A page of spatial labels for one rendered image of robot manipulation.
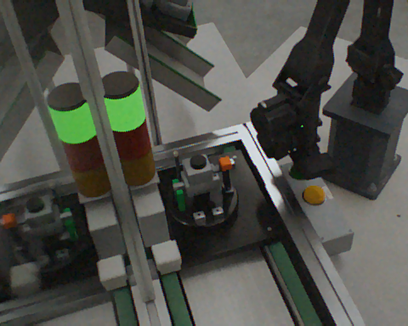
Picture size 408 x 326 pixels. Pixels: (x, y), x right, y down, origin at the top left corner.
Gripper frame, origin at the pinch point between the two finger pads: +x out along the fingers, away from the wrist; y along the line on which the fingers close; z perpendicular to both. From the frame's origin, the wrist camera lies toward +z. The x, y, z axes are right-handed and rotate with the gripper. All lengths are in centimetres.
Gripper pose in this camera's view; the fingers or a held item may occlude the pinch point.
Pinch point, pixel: (298, 159)
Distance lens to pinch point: 113.8
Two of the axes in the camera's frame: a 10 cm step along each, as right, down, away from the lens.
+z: -9.6, 2.5, -1.6
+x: 0.6, 7.0, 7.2
